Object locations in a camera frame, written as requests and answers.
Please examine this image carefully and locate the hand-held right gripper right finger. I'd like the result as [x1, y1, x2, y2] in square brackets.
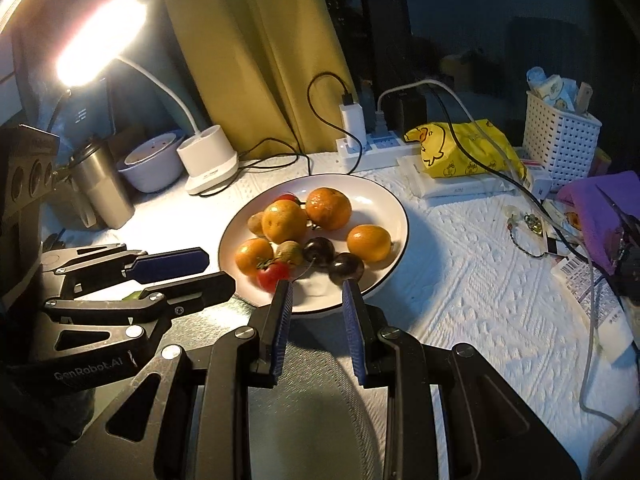
[342, 280, 583, 480]

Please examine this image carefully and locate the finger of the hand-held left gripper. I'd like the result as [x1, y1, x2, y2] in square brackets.
[40, 244, 211, 285]
[30, 270, 237, 391]

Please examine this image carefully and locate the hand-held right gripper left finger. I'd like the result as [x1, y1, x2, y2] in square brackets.
[52, 280, 293, 480]

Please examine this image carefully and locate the orange mandarin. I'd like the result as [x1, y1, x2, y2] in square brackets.
[235, 238, 275, 277]
[346, 224, 393, 263]
[261, 199, 308, 245]
[305, 187, 353, 231]

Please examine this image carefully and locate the dark cherry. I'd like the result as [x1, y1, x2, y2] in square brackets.
[302, 237, 336, 268]
[328, 252, 366, 283]

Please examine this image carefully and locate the white plate with dark rim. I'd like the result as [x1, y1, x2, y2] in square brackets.
[218, 173, 409, 315]

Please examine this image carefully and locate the stainless steel tumbler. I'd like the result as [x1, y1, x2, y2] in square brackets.
[67, 136, 136, 231]

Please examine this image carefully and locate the round dark grey mat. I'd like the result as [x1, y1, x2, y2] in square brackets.
[65, 290, 396, 480]

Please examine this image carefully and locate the purple bowl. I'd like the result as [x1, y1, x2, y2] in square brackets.
[117, 129, 186, 194]

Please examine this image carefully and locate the dark appliance with small display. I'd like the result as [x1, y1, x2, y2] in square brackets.
[50, 75, 118, 156]

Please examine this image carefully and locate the white desk lamp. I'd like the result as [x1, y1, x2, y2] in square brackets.
[54, 0, 240, 196]

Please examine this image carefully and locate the white wet wipes pack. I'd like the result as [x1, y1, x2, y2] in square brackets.
[397, 155, 521, 198]

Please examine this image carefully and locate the white power strip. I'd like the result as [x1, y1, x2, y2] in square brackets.
[334, 130, 426, 175]

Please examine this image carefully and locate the yellow printed bag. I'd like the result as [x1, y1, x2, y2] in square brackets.
[403, 119, 533, 181]

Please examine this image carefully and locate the white charger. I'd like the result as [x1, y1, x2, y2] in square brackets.
[340, 102, 368, 143]

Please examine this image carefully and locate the white printed paper packet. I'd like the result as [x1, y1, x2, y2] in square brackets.
[550, 252, 636, 361]

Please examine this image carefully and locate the black power adapter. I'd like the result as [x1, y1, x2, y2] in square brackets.
[391, 91, 427, 132]

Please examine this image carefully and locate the small white box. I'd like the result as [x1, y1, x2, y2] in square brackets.
[520, 159, 553, 198]

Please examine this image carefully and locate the yellow curtain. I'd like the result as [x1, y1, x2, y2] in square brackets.
[155, 0, 361, 156]

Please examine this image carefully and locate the purple cloth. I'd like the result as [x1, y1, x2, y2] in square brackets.
[556, 170, 640, 276]

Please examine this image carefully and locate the white plastic basket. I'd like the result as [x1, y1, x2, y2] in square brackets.
[522, 91, 602, 181]

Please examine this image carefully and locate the black device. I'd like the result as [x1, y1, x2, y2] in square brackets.
[612, 225, 640, 306]

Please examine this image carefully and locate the printed tissue packet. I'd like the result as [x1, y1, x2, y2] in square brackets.
[526, 66, 576, 111]

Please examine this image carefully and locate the bead keychain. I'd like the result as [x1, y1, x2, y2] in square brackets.
[505, 205, 561, 261]

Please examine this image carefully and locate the white power cable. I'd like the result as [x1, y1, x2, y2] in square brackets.
[376, 78, 628, 428]

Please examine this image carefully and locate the thin black charger cable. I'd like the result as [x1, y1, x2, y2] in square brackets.
[235, 73, 363, 181]

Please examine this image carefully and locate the black adapter cable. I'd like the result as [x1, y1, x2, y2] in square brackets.
[430, 91, 568, 233]

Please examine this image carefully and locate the wooden tool handle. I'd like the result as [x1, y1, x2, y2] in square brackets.
[575, 82, 594, 116]

